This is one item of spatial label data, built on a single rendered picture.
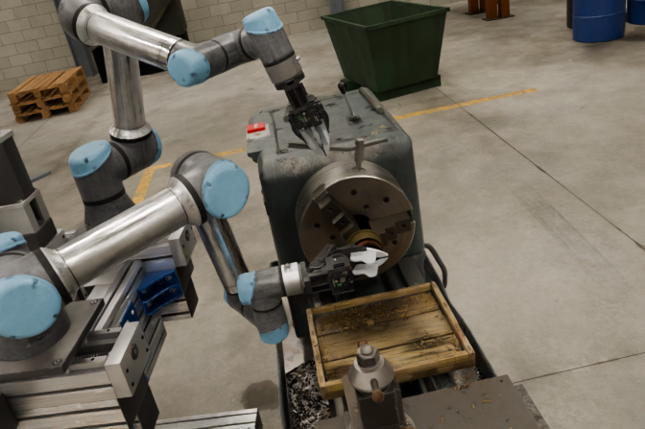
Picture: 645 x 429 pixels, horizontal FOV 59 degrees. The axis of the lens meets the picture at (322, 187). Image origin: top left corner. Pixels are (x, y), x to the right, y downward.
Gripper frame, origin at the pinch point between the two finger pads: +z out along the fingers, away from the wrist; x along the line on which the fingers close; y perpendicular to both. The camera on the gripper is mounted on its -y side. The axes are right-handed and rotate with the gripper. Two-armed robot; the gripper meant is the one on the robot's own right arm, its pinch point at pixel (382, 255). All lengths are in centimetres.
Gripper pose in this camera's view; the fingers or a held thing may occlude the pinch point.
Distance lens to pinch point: 141.7
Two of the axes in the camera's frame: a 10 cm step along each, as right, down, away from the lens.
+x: -1.7, -8.9, -4.1
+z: 9.8, -2.0, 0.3
